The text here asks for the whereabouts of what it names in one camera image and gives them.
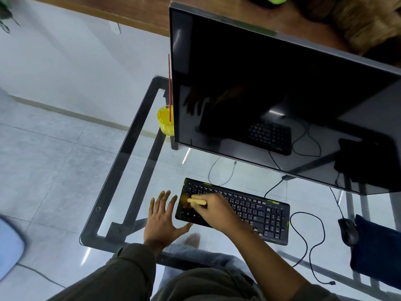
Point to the person's right hand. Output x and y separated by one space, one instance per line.
219 213

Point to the person's left hand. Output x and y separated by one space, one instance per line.
159 225

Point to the black keyboard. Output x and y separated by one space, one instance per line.
266 216

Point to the person's left forearm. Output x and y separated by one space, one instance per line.
154 247

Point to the person's right forearm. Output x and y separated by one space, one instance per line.
266 263

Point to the person's legs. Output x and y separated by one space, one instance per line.
200 255

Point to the glass desk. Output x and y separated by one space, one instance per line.
175 166

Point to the yellow plastic cup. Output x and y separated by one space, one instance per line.
164 122

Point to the black computer mouse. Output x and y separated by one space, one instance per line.
348 231

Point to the red thin stick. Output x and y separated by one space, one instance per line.
170 87

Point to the black monitor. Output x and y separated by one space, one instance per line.
266 75

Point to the dark blue cloth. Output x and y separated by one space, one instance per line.
376 253

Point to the brown wooden cabinet top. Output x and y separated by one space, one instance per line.
141 12

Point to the brown plush toy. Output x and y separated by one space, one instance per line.
360 21

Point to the green plant leaves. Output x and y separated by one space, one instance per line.
5 12

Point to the white wall plug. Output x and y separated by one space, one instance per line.
115 28

